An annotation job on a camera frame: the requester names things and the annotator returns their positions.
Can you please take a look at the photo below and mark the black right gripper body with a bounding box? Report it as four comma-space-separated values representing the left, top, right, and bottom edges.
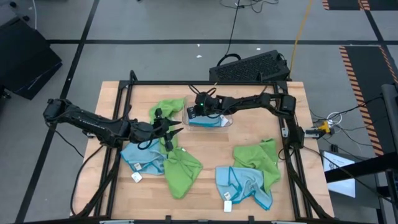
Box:
187, 97, 225, 120

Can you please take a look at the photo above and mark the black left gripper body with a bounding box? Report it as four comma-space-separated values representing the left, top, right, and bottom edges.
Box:
129, 108, 174, 152

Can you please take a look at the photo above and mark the light blue microfiber towel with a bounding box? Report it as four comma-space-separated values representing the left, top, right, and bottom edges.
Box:
120, 138, 167, 175
215, 166, 274, 211
188, 114, 229, 128

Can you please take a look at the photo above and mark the clear plastic bin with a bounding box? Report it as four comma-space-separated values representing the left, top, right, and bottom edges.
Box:
182, 94, 233, 131

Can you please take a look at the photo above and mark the black perforated computer case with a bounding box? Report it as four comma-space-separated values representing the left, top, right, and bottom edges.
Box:
208, 49, 292, 82

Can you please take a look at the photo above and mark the large black box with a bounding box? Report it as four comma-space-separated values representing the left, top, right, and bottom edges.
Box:
0, 17, 63, 101

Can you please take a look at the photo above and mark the black hazard-striped floor mat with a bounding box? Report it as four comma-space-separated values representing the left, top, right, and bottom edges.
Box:
362, 0, 398, 12
338, 45, 398, 156
322, 0, 364, 11

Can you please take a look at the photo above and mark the black support beam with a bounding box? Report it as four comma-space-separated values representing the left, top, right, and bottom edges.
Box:
324, 151, 398, 184

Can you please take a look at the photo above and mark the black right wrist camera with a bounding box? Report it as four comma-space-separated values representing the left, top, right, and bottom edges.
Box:
195, 92, 208, 108

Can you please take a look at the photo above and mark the black metal table frame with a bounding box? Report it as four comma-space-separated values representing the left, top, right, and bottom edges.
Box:
70, 70, 335, 223

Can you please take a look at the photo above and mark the black hanging cable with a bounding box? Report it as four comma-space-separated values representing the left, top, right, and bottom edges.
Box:
216, 0, 279, 68

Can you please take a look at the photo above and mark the black arm base cable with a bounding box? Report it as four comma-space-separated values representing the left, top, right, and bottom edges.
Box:
70, 143, 105, 217

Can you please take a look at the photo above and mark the yellow hanging cable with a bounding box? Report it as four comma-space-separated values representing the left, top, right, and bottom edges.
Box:
287, 0, 314, 80

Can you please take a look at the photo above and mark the grey metal post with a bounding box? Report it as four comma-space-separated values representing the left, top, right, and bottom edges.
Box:
381, 83, 398, 153

